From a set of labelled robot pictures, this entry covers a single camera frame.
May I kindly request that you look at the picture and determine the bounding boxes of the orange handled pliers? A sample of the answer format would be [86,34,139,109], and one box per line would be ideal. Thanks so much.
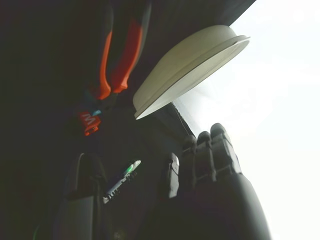
[87,18,144,101]

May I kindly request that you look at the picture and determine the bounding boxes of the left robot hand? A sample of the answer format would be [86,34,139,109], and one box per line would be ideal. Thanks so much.
[52,122,273,240]

